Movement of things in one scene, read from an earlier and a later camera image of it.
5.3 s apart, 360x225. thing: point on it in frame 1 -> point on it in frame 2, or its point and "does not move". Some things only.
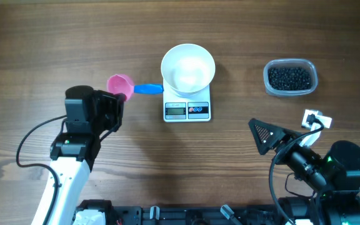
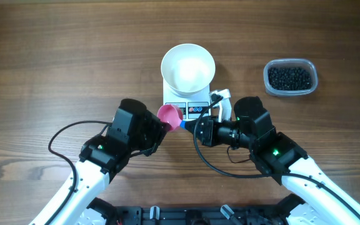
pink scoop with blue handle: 122,84 -> 172,114
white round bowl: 188,69 does not move
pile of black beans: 290,78 does not move
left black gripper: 114,100 -> 159,128
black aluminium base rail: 239,214 does not move
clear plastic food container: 290,76 does not move
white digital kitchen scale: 179,109 does not move
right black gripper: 278,134 -> 208,135
